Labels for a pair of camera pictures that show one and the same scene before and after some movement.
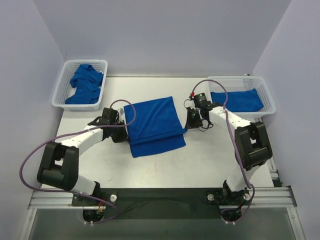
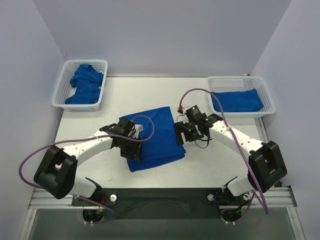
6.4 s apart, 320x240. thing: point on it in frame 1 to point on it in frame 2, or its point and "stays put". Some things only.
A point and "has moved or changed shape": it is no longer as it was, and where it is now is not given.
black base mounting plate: [163, 203] stays put
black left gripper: [122, 135] to [133, 152]
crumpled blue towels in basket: [87, 82] stays put
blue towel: [157, 128] has moved or changed shape
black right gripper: [190, 119] to [181, 132]
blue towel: [241, 101] stays put
